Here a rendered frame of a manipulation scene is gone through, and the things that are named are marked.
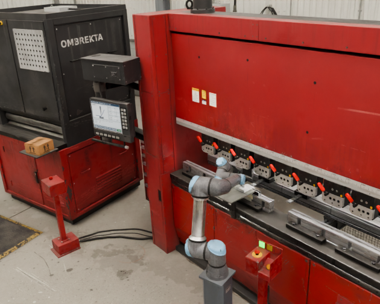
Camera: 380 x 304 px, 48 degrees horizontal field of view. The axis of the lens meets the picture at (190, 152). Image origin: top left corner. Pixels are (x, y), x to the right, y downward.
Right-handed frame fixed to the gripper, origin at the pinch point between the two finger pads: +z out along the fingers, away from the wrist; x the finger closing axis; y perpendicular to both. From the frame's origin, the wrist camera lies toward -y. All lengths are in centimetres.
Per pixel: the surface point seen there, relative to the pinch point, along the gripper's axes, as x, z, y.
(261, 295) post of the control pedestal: -49, 26, -60
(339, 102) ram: -75, -58, 57
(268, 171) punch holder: -23.8, -11.2, 16.5
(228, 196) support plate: 0.5, -4.3, -12.5
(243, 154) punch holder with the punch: 2.0, -14.8, 20.0
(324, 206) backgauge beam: -55, 28, 20
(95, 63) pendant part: 129, -95, 22
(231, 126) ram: 14.5, -29.7, 32.7
